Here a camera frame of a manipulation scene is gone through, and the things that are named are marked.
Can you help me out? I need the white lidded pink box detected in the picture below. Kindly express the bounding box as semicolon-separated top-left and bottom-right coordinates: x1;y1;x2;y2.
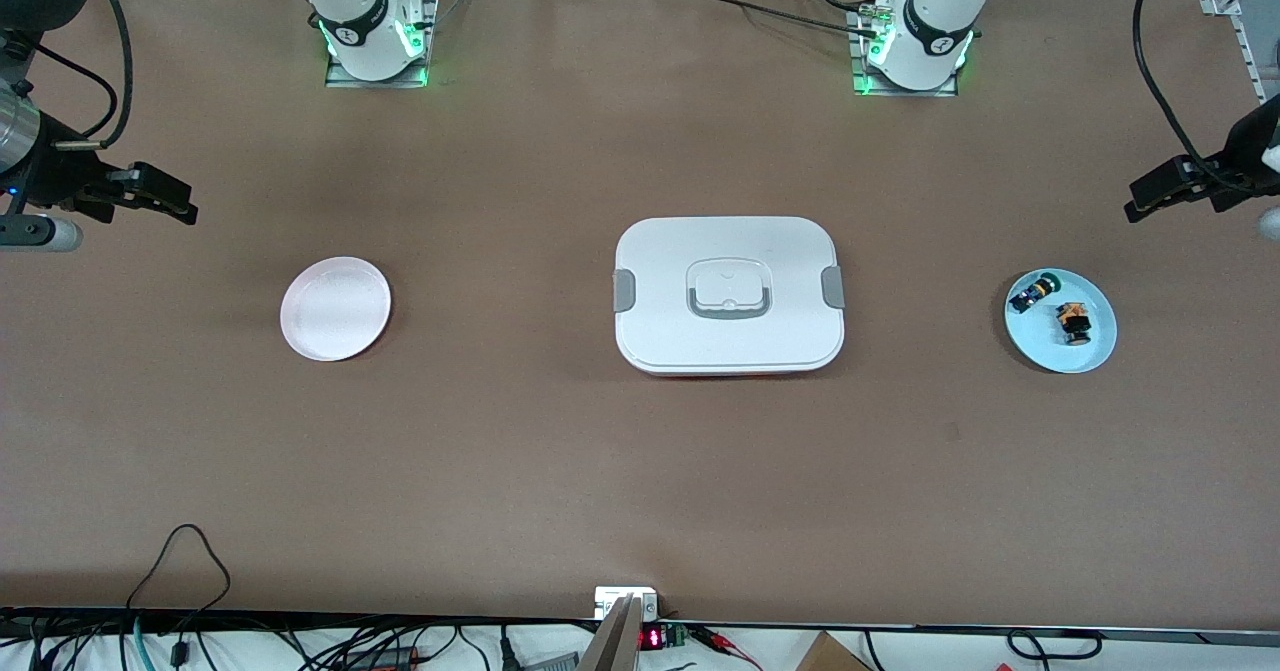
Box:
613;216;847;378

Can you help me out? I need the light blue round plate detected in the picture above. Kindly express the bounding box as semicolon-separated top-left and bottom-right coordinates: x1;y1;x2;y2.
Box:
1004;268;1118;374

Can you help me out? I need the pink round plate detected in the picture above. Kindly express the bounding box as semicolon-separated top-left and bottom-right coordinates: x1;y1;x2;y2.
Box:
280;256;393;363

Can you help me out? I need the brown cardboard piece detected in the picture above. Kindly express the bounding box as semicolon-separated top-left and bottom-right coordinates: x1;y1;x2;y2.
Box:
795;631;871;671

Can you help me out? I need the silver aluminium profile rail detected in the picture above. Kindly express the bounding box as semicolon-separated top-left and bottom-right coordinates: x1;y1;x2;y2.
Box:
1198;0;1280;112

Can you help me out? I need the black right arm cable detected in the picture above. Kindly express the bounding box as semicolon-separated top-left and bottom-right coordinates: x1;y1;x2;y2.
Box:
20;0;135;150

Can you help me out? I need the blue and black switch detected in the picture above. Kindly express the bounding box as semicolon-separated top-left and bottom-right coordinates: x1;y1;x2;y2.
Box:
1008;273;1061;314

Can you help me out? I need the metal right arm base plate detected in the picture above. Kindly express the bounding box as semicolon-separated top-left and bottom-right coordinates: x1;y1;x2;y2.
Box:
324;0;439;89

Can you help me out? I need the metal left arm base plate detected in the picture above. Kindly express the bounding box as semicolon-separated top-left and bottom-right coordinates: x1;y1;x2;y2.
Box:
848;6;959;98

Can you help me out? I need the black looped thin cable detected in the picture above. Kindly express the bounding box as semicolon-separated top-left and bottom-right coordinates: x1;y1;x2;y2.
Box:
125;523;233;617

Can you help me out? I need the black cable across table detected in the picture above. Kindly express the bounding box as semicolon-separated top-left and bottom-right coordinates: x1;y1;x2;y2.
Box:
690;0;883;40

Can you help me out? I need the black coiled floor cable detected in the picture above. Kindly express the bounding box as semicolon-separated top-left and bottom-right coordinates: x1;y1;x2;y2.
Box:
1006;629;1104;660

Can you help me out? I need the white bracket mounting plate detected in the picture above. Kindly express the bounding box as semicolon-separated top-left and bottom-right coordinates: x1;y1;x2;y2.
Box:
594;586;659;620

